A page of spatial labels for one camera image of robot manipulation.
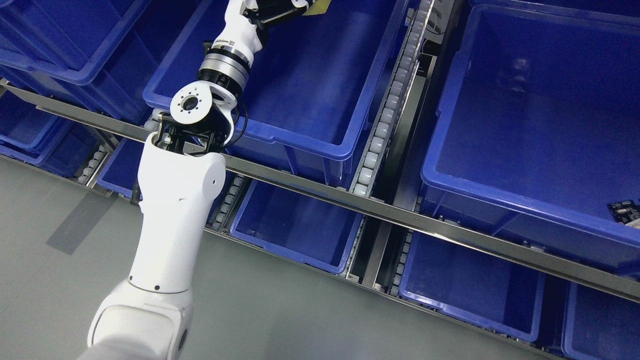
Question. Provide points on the yellow foam block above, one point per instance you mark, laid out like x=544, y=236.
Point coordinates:
x=317, y=7

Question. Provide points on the steel shelf rack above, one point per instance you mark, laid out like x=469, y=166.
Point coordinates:
x=64, y=248

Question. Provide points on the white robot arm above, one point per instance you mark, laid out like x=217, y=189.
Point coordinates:
x=182, y=170

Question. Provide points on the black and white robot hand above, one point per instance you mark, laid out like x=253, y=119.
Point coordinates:
x=247, y=23

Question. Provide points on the white roller conveyor track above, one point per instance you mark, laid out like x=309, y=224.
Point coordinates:
x=393, y=101

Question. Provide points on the blue plastic bin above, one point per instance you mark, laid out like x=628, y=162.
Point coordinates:
x=600, y=326
x=121, y=169
x=538, y=128
x=474, y=287
x=94, y=54
x=301, y=228
x=310, y=90
x=42, y=139

